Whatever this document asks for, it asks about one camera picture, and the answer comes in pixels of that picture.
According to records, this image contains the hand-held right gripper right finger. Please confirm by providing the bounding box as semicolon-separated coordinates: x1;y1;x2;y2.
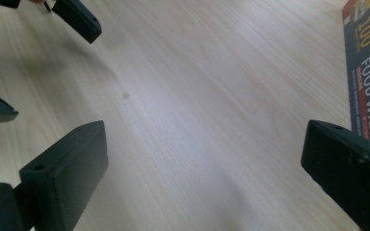
301;119;370;231

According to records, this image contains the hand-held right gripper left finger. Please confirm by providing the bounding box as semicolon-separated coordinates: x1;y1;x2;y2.
18;120;110;231

